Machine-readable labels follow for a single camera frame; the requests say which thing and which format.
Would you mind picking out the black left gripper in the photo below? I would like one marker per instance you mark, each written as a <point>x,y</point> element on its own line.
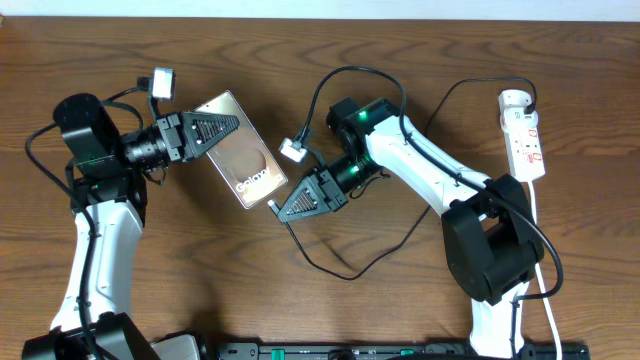
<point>172,137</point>

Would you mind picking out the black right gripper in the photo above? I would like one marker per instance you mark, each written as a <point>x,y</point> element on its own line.
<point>317,187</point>

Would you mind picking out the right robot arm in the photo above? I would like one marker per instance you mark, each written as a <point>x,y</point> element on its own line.
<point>491,248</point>

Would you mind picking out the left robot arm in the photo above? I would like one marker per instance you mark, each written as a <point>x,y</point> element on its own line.
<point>107,185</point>

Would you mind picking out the white USB charger plug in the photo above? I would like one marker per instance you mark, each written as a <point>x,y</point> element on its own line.
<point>511,98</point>

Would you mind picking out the white power strip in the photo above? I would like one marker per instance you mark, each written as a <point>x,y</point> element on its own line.
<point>522,142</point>

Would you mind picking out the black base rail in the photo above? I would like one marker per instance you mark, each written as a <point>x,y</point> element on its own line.
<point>185,347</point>

